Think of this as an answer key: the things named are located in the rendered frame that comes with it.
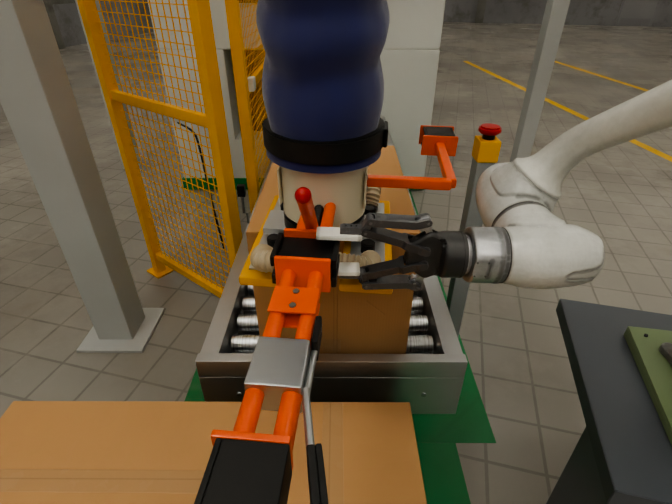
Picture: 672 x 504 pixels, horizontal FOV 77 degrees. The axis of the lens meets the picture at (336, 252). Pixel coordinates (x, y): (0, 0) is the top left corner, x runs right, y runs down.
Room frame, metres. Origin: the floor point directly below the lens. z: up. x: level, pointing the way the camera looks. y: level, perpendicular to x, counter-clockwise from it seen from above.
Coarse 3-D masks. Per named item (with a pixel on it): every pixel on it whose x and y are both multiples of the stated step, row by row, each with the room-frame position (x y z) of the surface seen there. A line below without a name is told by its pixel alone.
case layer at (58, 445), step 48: (0, 432) 0.60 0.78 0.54; (48, 432) 0.60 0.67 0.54; (96, 432) 0.60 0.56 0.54; (144, 432) 0.60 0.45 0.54; (192, 432) 0.60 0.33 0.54; (336, 432) 0.60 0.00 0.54; (384, 432) 0.60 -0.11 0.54; (0, 480) 0.49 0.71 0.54; (48, 480) 0.49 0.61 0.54; (96, 480) 0.49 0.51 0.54; (144, 480) 0.49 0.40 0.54; (192, 480) 0.49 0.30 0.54; (336, 480) 0.49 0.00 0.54; (384, 480) 0.49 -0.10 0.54
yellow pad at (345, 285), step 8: (368, 208) 0.86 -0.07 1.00; (376, 208) 0.90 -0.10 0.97; (384, 208) 0.91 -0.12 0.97; (368, 240) 0.72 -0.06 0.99; (344, 248) 0.74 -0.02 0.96; (352, 248) 0.73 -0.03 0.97; (360, 248) 0.73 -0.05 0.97; (368, 248) 0.71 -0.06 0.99; (376, 248) 0.73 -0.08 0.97; (384, 248) 0.73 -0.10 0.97; (384, 256) 0.71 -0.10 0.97; (344, 280) 0.63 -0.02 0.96; (352, 280) 0.63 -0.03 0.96; (344, 288) 0.62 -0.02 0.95; (352, 288) 0.62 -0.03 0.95; (360, 288) 0.62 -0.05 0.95
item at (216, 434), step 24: (216, 432) 0.24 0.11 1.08; (240, 432) 0.24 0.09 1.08; (216, 456) 0.22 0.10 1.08; (240, 456) 0.21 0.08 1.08; (264, 456) 0.21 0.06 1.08; (288, 456) 0.22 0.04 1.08; (216, 480) 0.19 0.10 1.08; (240, 480) 0.19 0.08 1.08; (264, 480) 0.19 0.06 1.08; (288, 480) 0.21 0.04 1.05
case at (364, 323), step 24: (384, 168) 1.22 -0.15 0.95; (264, 192) 1.05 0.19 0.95; (384, 192) 1.05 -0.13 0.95; (264, 216) 0.91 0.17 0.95; (264, 288) 0.84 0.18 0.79; (336, 288) 0.83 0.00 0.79; (264, 312) 0.84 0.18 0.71; (336, 312) 0.83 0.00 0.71; (360, 312) 0.83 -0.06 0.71; (384, 312) 0.83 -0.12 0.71; (408, 312) 0.83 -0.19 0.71; (288, 336) 0.83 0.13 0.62; (336, 336) 0.83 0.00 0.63; (360, 336) 0.83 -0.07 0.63; (384, 336) 0.83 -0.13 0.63
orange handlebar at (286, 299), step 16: (448, 160) 0.91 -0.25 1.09; (368, 176) 0.82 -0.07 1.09; (384, 176) 0.83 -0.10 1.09; (400, 176) 0.83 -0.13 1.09; (448, 176) 0.83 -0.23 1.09; (320, 224) 0.64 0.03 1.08; (288, 272) 0.50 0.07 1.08; (320, 272) 0.50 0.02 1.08; (288, 288) 0.46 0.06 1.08; (304, 288) 0.46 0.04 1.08; (320, 288) 0.47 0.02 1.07; (272, 304) 0.42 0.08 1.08; (288, 304) 0.42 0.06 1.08; (304, 304) 0.42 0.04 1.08; (272, 320) 0.40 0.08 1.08; (288, 320) 0.42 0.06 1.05; (304, 320) 0.40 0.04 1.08; (272, 336) 0.37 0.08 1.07; (304, 336) 0.37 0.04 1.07; (256, 400) 0.28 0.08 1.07; (288, 400) 0.28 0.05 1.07; (240, 416) 0.26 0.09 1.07; (256, 416) 0.27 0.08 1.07; (288, 416) 0.26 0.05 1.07; (288, 432) 0.25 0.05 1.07
